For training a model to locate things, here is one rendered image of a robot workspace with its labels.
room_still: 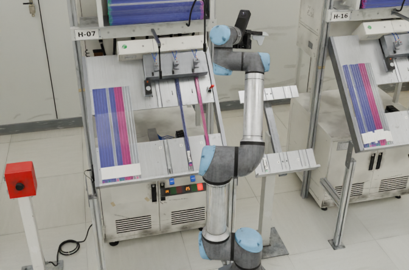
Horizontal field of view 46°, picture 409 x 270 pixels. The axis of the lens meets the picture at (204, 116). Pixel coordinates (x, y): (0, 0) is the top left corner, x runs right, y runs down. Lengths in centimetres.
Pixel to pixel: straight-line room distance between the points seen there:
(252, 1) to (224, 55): 251
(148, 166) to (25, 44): 205
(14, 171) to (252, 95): 131
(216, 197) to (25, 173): 108
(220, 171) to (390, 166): 188
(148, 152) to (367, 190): 165
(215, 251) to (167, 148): 71
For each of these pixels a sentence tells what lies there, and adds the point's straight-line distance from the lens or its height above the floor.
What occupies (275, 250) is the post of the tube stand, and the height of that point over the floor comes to 1.
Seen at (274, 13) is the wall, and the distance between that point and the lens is 446.
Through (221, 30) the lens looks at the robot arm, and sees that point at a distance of 185.
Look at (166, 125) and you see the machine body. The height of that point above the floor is 62.
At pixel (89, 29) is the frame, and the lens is 261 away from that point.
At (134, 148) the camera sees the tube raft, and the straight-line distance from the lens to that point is 251.
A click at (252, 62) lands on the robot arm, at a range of 187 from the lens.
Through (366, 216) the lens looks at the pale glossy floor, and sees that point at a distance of 354.
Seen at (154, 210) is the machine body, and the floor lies 26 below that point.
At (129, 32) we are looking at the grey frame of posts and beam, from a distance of 263.
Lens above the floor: 216
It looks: 28 degrees down
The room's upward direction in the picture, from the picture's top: straight up
